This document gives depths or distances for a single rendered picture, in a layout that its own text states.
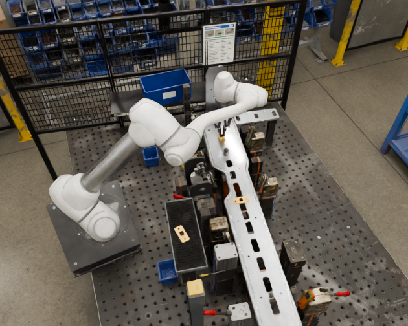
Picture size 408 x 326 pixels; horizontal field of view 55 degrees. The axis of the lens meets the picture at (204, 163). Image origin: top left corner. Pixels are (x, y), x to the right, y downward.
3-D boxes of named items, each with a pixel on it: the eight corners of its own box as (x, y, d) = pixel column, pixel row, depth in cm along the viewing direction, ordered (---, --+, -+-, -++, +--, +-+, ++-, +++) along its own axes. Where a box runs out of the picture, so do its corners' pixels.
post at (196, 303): (206, 330, 194) (206, 295, 161) (191, 333, 193) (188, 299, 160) (203, 315, 199) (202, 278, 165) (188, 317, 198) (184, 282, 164)
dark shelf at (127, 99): (247, 99, 262) (247, 96, 260) (111, 118, 251) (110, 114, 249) (238, 79, 276) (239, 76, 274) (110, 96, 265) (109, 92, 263)
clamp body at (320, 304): (320, 330, 194) (339, 303, 166) (292, 336, 192) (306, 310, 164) (312, 309, 201) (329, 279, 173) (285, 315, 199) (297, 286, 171)
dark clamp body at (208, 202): (219, 246, 224) (221, 209, 195) (196, 250, 223) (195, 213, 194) (215, 230, 231) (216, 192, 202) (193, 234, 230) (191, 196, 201)
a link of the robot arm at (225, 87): (210, 101, 211) (234, 107, 208) (210, 77, 199) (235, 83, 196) (217, 89, 218) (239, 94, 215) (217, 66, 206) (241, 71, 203)
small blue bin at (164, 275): (179, 284, 210) (178, 277, 203) (160, 287, 208) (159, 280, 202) (176, 265, 217) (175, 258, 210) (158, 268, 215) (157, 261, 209)
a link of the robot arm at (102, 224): (103, 242, 206) (106, 253, 185) (77, 220, 202) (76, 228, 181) (125, 219, 209) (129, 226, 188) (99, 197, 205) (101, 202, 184)
